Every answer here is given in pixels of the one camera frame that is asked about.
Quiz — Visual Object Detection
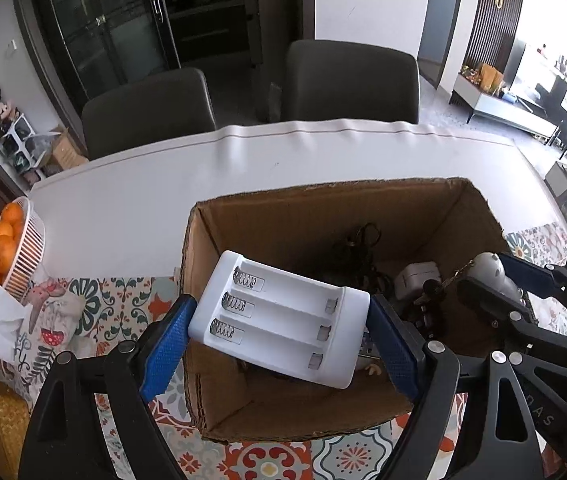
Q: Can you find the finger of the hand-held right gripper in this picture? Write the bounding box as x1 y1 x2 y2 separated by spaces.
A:
456 276 567 361
501 254 567 343

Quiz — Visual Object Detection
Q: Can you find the white slatted fruit basket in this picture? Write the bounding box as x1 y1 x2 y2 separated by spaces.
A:
1 196 47 303

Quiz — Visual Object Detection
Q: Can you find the white tv console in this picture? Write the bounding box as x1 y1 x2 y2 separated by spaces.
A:
451 72 567 146

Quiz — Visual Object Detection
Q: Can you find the grey dining chair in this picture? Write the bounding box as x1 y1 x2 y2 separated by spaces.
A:
82 66 217 161
282 39 420 125

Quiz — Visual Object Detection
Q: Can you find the black glass cabinet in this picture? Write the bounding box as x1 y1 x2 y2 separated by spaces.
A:
14 0 304 111

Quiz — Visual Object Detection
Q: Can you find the white power adapter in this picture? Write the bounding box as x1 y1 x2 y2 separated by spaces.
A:
394 261 441 301

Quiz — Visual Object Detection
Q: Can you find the white battery charger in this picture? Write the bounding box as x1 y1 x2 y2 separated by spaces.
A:
187 250 371 390

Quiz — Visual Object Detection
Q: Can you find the black cable bundle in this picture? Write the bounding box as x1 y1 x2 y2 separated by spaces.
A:
331 222 395 296

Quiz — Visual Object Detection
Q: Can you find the patterned tile-print table runner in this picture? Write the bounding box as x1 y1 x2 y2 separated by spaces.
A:
64 222 567 480

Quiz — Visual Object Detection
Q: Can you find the small floor cardboard box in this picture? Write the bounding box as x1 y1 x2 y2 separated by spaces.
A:
38 127 89 171

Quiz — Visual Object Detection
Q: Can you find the white shoe rack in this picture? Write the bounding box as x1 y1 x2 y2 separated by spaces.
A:
0 115 47 182

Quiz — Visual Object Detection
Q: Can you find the black charger with cable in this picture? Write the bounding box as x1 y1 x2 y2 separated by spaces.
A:
403 280 445 332

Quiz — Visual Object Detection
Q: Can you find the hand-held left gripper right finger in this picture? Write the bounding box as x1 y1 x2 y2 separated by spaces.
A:
366 296 559 480

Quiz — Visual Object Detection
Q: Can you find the brown cardboard box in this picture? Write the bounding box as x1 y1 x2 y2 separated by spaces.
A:
182 176 509 445

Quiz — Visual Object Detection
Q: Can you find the grey interior door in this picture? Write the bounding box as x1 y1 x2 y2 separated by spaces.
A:
418 0 467 67

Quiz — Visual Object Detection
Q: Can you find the pile of oranges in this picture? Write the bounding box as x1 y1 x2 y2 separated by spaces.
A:
0 201 27 302

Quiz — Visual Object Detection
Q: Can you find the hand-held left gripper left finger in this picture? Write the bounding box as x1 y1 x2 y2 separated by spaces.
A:
18 294 198 480

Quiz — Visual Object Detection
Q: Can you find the printed fabric tissue cover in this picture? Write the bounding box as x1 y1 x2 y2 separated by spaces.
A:
0 277 89 402

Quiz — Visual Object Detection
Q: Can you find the white printed tablecloth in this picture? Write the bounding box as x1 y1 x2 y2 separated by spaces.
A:
28 119 567 281

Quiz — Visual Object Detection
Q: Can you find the small white figure keychain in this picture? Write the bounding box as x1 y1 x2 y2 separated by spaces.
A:
446 252 521 304

